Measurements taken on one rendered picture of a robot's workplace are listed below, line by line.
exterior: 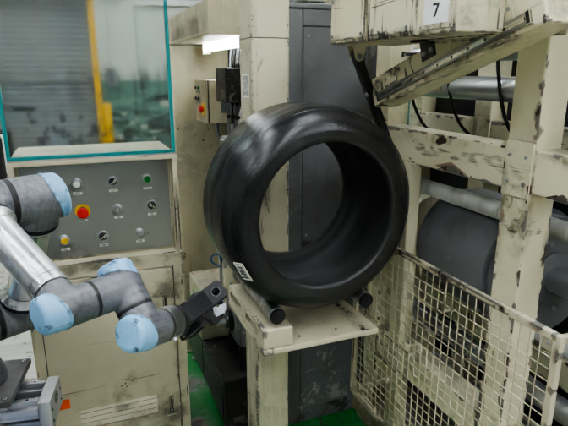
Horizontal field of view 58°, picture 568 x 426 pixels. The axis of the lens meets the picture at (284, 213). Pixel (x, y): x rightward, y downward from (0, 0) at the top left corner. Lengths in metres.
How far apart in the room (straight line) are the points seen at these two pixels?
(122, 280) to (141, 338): 0.13
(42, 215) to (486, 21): 1.12
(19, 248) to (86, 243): 0.86
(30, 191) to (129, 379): 1.06
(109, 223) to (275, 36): 0.89
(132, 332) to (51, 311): 0.15
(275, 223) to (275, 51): 0.56
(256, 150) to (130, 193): 0.78
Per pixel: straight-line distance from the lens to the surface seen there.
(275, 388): 2.04
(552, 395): 1.37
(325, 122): 1.35
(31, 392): 1.75
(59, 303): 1.04
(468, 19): 1.27
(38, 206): 1.35
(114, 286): 1.08
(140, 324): 1.06
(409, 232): 1.97
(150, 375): 2.20
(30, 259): 1.14
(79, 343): 2.10
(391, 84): 1.67
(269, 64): 1.69
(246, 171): 1.30
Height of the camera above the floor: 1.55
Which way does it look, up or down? 15 degrees down
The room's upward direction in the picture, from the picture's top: straight up
